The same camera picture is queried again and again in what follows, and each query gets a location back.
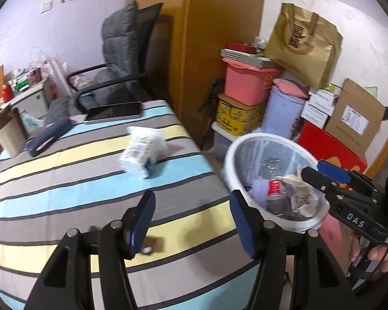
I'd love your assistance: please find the large red box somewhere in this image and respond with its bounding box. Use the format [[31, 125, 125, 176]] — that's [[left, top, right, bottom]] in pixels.
[[297, 121, 368, 174]]

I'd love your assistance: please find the green and white box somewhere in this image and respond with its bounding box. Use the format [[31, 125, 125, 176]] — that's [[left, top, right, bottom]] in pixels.
[[11, 77, 32, 91]]

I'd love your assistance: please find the gold shopping bag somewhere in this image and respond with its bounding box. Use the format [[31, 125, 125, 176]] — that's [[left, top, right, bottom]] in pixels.
[[263, 3, 344, 90]]

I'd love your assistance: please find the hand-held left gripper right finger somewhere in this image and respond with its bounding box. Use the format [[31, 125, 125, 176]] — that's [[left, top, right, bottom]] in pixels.
[[229, 189, 353, 310]]

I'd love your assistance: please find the grey chair cushion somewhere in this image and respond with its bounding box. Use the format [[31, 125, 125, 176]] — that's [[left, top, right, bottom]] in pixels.
[[92, 0, 143, 102]]

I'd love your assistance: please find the light green plastic bag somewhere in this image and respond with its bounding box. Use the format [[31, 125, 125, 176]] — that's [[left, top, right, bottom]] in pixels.
[[21, 111, 45, 130]]

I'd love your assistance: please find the wooden wardrobe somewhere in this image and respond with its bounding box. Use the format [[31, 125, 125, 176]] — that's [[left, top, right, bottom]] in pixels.
[[126, 0, 267, 151]]

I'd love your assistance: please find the black tripod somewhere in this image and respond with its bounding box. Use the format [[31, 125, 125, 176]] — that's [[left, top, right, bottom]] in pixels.
[[199, 79, 226, 150]]

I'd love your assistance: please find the black office chair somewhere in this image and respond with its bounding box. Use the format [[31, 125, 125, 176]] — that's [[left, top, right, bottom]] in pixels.
[[66, 3, 164, 117]]

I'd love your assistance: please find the clear storage box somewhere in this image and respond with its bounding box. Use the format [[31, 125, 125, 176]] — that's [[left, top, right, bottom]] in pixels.
[[212, 122, 247, 161]]

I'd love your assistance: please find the pink plastic tub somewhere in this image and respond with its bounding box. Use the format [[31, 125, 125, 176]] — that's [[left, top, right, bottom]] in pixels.
[[221, 57, 284, 107]]

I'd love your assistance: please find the grey striped flat box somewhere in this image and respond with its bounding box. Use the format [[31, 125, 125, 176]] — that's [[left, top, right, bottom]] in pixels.
[[220, 48, 276, 69]]

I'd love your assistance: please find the lavender fluffy cloth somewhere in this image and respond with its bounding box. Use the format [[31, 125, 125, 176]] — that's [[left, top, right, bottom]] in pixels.
[[250, 179, 270, 202]]

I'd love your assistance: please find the brown cardboard box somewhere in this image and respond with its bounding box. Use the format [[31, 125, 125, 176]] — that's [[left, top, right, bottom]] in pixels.
[[323, 78, 387, 159]]

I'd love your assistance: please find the small brown wrapper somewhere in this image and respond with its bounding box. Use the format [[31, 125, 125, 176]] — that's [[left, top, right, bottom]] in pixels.
[[139, 237, 164, 256]]

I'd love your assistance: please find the plastic wrapper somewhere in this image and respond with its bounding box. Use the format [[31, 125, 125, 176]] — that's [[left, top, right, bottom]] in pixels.
[[275, 165, 320, 218]]

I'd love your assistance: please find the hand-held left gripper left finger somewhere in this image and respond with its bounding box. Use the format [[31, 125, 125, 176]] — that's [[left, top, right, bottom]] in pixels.
[[25, 190, 156, 310]]

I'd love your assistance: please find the black tablet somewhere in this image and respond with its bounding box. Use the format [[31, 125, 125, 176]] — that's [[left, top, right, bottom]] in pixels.
[[83, 102, 143, 125]]

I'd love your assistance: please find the lavender bin with pink lid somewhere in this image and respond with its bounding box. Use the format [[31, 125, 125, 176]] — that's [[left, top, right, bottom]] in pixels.
[[260, 78, 311, 140]]

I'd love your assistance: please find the yellow carton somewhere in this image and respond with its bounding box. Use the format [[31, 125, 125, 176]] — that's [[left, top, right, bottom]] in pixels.
[[216, 93, 267, 137]]

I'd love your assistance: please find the white bin with clear liner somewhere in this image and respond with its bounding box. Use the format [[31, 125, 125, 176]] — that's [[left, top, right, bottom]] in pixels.
[[224, 132, 331, 235]]

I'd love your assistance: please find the white bag with red print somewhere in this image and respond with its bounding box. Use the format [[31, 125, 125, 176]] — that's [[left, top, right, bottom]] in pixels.
[[48, 56, 73, 99]]

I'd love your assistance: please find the clear plastic bottle red label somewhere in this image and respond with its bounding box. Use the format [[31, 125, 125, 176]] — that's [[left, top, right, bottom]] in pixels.
[[266, 179, 295, 216]]

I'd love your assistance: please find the white nightstand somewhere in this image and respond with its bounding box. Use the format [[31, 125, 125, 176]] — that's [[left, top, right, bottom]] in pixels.
[[9, 77, 51, 118]]

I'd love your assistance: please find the stack of white boxes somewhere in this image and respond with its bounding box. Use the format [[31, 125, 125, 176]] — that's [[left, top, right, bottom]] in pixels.
[[300, 100, 335, 129]]

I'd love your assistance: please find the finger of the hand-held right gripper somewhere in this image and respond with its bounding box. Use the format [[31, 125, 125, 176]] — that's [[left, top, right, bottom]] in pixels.
[[317, 160, 379, 195], [301, 167, 376, 202]]

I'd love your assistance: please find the white tissue pack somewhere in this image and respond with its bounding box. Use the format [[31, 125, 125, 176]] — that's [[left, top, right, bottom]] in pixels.
[[119, 126, 169, 180]]

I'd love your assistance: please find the small white box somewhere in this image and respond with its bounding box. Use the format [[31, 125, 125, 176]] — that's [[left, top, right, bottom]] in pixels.
[[307, 89, 339, 108]]

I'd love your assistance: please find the dark blue pencil case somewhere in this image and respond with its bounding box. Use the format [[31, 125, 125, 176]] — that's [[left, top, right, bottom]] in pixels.
[[26, 118, 73, 157]]

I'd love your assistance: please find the dark red flat box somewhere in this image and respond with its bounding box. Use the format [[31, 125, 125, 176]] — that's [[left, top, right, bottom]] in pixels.
[[228, 42, 263, 55]]

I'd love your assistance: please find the striped bed sheet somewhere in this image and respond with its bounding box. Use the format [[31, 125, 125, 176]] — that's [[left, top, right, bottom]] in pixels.
[[0, 99, 262, 310]]

